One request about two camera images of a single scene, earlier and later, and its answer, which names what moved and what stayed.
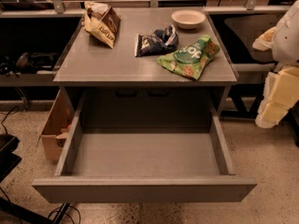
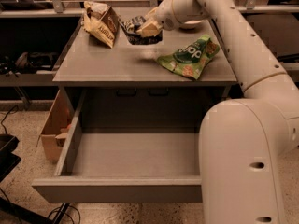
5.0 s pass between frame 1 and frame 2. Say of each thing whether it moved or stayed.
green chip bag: stayed
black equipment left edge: stayed
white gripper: moved
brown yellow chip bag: stayed
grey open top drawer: stayed
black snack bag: moved
